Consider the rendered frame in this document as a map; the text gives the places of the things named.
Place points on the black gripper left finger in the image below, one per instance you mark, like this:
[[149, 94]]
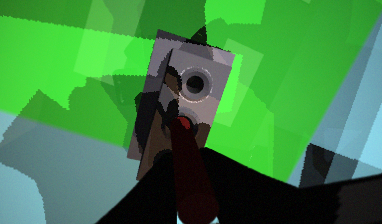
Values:
[[151, 201]]

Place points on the dark red peg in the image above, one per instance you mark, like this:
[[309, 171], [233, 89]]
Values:
[[195, 197]]

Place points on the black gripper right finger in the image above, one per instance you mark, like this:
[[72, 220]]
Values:
[[246, 196]]

